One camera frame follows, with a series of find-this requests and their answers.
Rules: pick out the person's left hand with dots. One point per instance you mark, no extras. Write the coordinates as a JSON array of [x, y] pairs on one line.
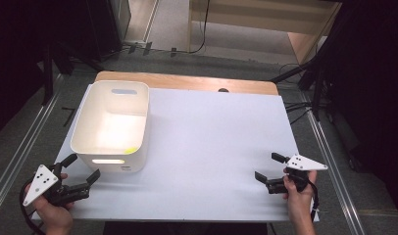
[[53, 215]]

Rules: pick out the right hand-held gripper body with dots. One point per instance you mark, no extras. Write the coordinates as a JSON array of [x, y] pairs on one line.
[[305, 163]]

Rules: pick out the black metal stand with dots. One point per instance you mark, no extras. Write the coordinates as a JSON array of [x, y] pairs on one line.
[[48, 71]]

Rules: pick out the small dark round object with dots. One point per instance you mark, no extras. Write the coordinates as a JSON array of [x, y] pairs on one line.
[[223, 90]]

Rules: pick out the metal floor rail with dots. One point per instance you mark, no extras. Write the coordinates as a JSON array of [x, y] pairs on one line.
[[27, 137], [331, 156]]

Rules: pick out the light wooden furniture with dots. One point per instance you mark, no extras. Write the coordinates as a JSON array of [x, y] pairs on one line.
[[252, 19]]

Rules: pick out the white plastic storage bin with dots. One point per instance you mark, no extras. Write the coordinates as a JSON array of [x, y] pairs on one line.
[[112, 130]]

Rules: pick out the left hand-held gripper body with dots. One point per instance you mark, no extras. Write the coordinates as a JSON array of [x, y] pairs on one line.
[[40, 183]]

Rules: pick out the black tripod stand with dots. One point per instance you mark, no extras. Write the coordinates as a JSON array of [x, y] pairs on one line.
[[313, 75]]

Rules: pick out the white board mat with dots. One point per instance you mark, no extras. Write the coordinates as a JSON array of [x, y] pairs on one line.
[[203, 130]]

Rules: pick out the wooden table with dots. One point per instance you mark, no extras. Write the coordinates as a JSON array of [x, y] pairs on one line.
[[187, 81]]

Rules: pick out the yellow tennis ball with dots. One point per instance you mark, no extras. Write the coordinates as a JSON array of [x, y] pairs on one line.
[[131, 150]]

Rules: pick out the person's right hand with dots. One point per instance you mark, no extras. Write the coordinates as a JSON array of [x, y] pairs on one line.
[[300, 200]]

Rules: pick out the black cabinet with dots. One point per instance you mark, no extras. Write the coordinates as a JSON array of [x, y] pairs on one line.
[[105, 26]]

